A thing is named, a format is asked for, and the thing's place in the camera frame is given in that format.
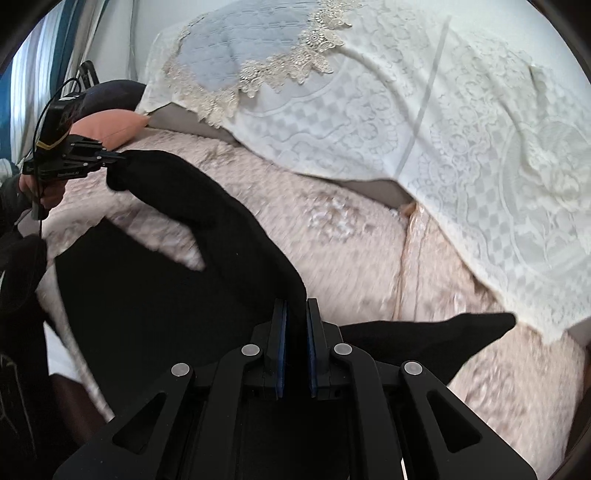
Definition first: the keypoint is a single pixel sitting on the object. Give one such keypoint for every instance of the black metal frame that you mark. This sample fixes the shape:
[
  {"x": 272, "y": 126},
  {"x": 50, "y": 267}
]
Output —
[{"x": 87, "y": 74}]

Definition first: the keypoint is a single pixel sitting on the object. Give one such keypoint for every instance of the person's left hand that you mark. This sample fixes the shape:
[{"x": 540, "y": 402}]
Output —
[{"x": 54, "y": 191}]

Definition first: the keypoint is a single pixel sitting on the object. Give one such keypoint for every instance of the dark navy cushion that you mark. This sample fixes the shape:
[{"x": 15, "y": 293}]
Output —
[{"x": 113, "y": 97}]

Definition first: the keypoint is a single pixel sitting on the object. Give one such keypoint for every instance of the pink quilted sofa cover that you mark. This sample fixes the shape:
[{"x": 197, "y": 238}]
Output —
[{"x": 351, "y": 258}]

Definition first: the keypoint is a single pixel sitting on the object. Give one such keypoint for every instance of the person's dark clothing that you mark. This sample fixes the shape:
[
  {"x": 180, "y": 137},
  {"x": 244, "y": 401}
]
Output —
[{"x": 21, "y": 323}]

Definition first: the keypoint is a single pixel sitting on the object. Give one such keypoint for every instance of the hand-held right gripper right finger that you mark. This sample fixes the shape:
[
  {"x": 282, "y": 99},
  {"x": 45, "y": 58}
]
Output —
[{"x": 314, "y": 355}]

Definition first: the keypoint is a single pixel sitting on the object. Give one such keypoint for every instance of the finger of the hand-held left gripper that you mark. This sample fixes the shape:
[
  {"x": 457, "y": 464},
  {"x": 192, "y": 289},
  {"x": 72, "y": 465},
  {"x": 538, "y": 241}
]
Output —
[
  {"x": 85, "y": 165},
  {"x": 87, "y": 146}
]

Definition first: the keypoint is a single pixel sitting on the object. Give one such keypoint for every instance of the white lace cover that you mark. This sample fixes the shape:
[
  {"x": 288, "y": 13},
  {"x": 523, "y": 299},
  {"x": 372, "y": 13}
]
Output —
[{"x": 392, "y": 115}]

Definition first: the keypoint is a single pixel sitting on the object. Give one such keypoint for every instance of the brown sofa base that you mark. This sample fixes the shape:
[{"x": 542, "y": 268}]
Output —
[{"x": 76, "y": 401}]

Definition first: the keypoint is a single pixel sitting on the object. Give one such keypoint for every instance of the grey-blue quilted cover lace trim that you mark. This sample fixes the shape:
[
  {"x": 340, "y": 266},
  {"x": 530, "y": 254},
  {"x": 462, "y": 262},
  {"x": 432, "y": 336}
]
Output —
[{"x": 231, "y": 41}]

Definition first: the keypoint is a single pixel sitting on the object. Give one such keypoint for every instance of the blue white striped curtain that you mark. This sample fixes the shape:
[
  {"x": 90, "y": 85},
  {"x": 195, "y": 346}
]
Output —
[{"x": 32, "y": 60}]

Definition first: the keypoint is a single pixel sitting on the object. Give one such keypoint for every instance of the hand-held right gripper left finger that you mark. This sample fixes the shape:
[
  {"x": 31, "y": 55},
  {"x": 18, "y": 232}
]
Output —
[{"x": 280, "y": 355}]

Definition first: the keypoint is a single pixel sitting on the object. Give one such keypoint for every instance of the black pants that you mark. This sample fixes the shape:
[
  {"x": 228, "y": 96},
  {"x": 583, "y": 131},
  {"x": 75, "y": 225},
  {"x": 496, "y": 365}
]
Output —
[{"x": 161, "y": 300}]

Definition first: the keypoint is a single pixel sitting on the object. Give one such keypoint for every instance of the salmon cushion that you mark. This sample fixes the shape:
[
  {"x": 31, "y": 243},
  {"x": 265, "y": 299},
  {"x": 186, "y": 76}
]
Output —
[{"x": 115, "y": 131}]

